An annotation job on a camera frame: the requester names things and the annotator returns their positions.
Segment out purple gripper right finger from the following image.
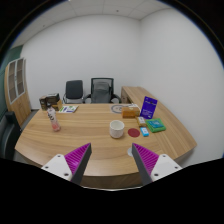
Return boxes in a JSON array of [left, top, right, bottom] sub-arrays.
[[132, 143, 181, 185]]

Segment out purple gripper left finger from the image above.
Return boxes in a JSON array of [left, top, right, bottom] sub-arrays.
[[42, 143, 92, 185]]

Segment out clear plastic water bottle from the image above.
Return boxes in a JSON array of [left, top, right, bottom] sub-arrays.
[[47, 107, 60, 131]]

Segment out small blue box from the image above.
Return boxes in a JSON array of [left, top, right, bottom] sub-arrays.
[[140, 127, 149, 137]]

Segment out red round coaster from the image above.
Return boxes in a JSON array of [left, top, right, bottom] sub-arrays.
[[128, 128, 140, 137]]

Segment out small yellow packet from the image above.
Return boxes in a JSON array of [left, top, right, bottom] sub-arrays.
[[137, 117, 146, 127]]

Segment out white ceramic cup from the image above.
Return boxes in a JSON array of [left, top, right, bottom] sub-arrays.
[[109, 120, 125, 138]]

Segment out white green leaflet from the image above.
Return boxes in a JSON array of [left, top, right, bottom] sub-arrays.
[[59, 106, 79, 113]]

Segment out orange tissue box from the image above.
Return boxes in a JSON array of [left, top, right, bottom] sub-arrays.
[[122, 107, 140, 118]]

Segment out blue standing sign card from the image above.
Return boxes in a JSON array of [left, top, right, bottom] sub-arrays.
[[140, 97, 157, 119]]

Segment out round patterned coaster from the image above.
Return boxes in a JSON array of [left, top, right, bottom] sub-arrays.
[[111, 104, 122, 114]]

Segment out dark cardboard box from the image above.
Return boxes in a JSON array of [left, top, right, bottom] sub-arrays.
[[39, 93, 62, 111]]

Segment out grey office chair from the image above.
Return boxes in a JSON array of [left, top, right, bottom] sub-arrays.
[[63, 80, 84, 103]]

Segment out black chair at left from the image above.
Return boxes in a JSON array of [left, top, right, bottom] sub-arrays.
[[0, 111, 21, 160]]

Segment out black mesh office chair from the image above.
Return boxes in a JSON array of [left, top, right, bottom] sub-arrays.
[[83, 78, 121, 103]]

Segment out wooden glass-door cabinet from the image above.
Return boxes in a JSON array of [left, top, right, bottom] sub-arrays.
[[4, 58, 31, 125]]

